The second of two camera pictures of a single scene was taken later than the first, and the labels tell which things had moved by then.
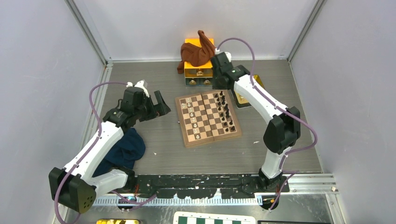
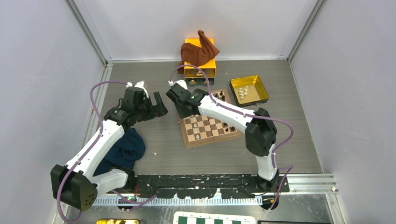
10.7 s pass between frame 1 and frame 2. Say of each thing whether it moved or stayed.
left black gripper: stayed
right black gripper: moved
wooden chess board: stayed
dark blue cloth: stayed
